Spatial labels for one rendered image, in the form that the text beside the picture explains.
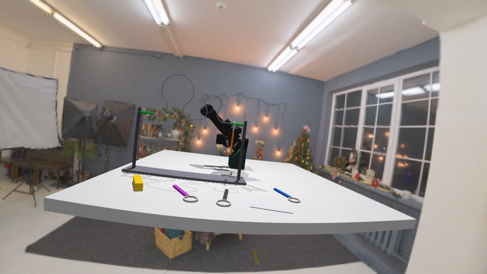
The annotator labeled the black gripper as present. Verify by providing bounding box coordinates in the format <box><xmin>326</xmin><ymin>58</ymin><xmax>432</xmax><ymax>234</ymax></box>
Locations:
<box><xmin>216</xmin><ymin>133</ymin><xmax>249</xmax><ymax>149</ymax></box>

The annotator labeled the yellow rectangular block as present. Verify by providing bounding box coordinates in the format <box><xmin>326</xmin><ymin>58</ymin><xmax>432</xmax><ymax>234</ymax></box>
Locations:
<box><xmin>133</xmin><ymin>175</ymin><xmax>143</xmax><ymax>191</ymax></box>

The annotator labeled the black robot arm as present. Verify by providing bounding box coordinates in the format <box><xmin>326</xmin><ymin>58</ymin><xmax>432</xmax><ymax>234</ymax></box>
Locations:
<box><xmin>201</xmin><ymin>104</ymin><xmax>242</xmax><ymax>152</ymax></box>

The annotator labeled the blue bar with grey loop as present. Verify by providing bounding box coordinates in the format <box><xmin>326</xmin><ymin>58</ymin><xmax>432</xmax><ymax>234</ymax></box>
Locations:
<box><xmin>273</xmin><ymin>188</ymin><xmax>300</xmax><ymax>202</ymax></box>

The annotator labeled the purple handle with grey loop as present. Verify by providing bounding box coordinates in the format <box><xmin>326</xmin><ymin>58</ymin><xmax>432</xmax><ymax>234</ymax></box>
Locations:
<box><xmin>173</xmin><ymin>185</ymin><xmax>198</xmax><ymax>202</ymax></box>

